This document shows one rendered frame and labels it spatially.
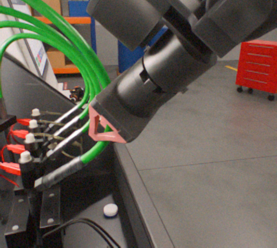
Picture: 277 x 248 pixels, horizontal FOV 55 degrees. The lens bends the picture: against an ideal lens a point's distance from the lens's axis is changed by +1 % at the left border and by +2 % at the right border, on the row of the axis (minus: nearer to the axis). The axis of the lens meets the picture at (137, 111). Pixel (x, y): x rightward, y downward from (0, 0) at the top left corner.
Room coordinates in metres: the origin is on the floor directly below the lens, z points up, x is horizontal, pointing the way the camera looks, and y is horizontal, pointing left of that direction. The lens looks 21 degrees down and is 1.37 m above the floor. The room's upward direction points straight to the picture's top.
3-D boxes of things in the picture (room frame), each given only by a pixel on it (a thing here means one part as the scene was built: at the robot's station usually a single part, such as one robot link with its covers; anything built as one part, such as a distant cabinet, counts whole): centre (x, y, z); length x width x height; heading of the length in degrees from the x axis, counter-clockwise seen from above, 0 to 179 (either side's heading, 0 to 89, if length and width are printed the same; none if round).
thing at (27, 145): (0.52, 0.22, 1.00); 0.05 x 0.03 x 0.21; 105
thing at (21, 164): (0.44, 0.20, 1.00); 0.05 x 0.03 x 0.21; 105
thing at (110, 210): (0.60, 0.08, 0.84); 0.04 x 0.04 x 0.01
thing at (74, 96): (1.19, 0.27, 1.01); 0.23 x 0.11 x 0.06; 15
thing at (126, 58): (5.56, -0.18, 0.51); 1.20 x 0.85 x 1.02; 99
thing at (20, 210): (0.55, 0.25, 0.91); 0.34 x 0.10 x 0.15; 15
